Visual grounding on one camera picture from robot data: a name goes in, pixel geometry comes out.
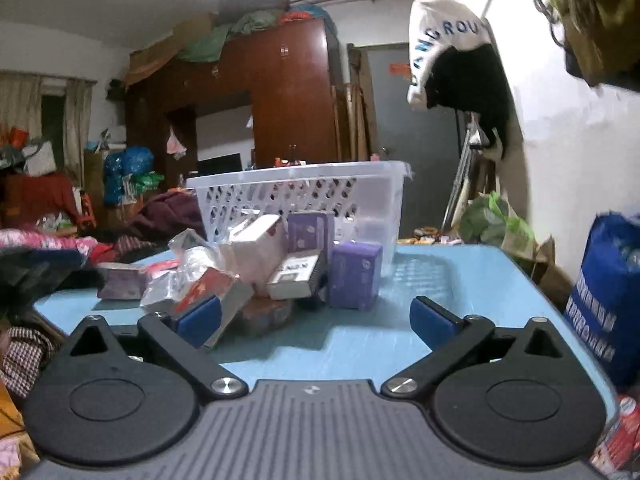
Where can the blue plastic sack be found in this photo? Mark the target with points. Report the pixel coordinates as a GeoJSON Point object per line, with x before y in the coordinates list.
{"type": "Point", "coordinates": [130, 170]}

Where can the maroon cloth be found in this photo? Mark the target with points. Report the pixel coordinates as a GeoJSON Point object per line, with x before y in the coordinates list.
{"type": "Point", "coordinates": [167, 212]}

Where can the green plastic bag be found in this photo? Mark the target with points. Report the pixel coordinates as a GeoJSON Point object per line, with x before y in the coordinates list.
{"type": "Point", "coordinates": [492, 222]}

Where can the white black box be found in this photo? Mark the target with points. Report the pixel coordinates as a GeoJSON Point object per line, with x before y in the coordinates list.
{"type": "Point", "coordinates": [292, 275]}

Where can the clear plastic slotted basket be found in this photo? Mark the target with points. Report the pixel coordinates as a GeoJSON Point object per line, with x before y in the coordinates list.
{"type": "Point", "coordinates": [310, 190]}

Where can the red white plastic bag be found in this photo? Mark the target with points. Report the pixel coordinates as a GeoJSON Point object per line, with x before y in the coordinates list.
{"type": "Point", "coordinates": [175, 144]}

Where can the dark olive hanging bag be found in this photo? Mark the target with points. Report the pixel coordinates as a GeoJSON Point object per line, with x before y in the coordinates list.
{"type": "Point", "coordinates": [600, 25]}

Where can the tall purple box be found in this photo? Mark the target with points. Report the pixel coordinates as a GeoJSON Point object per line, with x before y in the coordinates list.
{"type": "Point", "coordinates": [310, 230]}

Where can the grey door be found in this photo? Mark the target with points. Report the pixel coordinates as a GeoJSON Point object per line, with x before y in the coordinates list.
{"type": "Point", "coordinates": [420, 150]}

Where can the plaid cloth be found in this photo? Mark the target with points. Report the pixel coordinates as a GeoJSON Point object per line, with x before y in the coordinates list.
{"type": "Point", "coordinates": [25, 355]}

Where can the brown wooden wardrobe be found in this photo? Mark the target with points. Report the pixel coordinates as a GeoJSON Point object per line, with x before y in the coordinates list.
{"type": "Point", "coordinates": [290, 90]}

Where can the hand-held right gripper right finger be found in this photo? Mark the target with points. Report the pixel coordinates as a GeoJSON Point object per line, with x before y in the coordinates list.
{"type": "Point", "coordinates": [432, 324]}

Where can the beige curtain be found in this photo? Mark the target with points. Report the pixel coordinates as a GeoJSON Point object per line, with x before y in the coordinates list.
{"type": "Point", "coordinates": [75, 120]}

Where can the blue shopping bag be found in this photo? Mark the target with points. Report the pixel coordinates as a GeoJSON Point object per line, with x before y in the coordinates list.
{"type": "Point", "coordinates": [607, 300]}

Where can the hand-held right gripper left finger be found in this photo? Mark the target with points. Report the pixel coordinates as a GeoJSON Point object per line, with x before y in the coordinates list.
{"type": "Point", "coordinates": [200, 320]}

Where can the red printed blanket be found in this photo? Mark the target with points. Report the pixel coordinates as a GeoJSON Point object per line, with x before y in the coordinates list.
{"type": "Point", "coordinates": [55, 247]}

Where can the clear plastic packet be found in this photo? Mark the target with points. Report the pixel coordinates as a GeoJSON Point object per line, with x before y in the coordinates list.
{"type": "Point", "coordinates": [177, 265]}

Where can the metal crutches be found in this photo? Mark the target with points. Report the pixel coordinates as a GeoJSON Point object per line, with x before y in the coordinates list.
{"type": "Point", "coordinates": [462, 175]}

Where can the red printed packet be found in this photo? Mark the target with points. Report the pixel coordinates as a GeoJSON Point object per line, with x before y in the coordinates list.
{"type": "Point", "coordinates": [620, 435]}

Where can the flat purple box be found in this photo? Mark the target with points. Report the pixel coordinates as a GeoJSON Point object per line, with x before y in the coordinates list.
{"type": "Point", "coordinates": [122, 280]}

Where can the white black hanging garment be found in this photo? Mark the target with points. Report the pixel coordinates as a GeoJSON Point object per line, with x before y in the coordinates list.
{"type": "Point", "coordinates": [465, 70]}

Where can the red box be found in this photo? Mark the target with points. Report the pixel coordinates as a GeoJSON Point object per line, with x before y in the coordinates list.
{"type": "Point", "coordinates": [210, 287]}

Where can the black monitor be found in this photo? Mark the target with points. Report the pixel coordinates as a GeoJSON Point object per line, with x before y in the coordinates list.
{"type": "Point", "coordinates": [219, 165]}

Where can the white pink box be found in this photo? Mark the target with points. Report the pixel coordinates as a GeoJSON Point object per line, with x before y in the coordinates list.
{"type": "Point", "coordinates": [257, 255]}

